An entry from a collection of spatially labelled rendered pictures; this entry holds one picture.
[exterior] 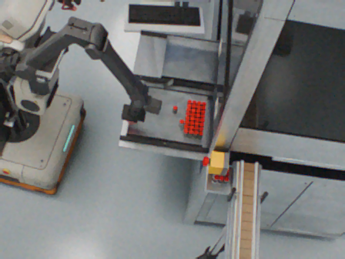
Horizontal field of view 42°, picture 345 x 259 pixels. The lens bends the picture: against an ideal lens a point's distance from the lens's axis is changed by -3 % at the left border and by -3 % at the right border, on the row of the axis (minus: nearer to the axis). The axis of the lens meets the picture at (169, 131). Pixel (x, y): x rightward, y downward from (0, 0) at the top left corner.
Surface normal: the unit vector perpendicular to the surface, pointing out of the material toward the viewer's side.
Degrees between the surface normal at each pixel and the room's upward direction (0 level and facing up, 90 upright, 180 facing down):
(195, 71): 0
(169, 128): 0
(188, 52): 0
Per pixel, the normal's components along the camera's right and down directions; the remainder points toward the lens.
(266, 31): -0.11, 0.86
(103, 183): 0.10, -0.49
